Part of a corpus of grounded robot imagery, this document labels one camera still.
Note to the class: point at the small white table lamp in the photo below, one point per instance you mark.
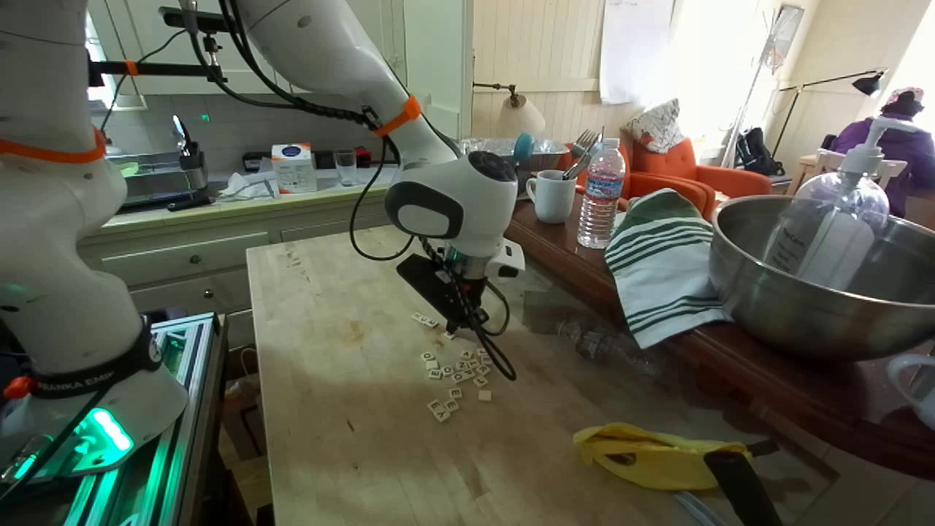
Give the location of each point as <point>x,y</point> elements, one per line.
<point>505,113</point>

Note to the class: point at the dark wooden shelf board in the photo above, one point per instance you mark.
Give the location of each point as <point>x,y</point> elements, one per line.
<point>470,202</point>

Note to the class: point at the metal dish rack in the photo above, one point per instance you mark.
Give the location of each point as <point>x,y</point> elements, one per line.
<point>164,179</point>

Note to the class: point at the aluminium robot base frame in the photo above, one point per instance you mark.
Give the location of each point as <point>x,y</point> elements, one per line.
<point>104,475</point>

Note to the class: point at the white ceramic mug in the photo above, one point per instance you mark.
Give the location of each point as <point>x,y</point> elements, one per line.
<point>549,193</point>

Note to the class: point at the crumpled clear plastic wrap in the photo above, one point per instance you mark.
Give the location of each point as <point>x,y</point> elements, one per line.
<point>603,345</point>

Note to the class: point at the black floor lamp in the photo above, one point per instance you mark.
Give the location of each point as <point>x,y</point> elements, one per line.
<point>860,84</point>

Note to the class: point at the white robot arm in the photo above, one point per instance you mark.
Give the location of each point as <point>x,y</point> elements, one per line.
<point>98,380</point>

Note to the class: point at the white kitchen counter cabinet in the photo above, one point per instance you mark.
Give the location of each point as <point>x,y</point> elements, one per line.
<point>193,262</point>

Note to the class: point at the yellow handled tool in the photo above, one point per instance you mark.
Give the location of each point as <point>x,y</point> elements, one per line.
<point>672,464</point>

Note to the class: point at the pile of white letter tiles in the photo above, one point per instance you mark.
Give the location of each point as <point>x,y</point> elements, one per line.
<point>453,370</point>

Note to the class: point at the large steel mixing bowl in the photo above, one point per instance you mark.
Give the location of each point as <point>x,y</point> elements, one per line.
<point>885,307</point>

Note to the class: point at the orange armchair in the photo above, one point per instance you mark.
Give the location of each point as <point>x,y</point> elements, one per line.
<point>704,188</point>

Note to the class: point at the clear plastic water bottle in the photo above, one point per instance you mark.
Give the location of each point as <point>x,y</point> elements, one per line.
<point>599,193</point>

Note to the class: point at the green striped white towel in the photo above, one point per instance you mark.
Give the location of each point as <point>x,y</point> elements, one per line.
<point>659,259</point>

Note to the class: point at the black camera mount rod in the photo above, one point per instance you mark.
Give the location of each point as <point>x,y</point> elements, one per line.
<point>127,69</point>

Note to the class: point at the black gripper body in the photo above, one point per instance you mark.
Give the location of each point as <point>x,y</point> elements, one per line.
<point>453,296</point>

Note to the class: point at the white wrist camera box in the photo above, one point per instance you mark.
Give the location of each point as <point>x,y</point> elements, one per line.
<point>510,262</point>

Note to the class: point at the clear pump soap bottle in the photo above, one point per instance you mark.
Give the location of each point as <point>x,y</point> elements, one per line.
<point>836,217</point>

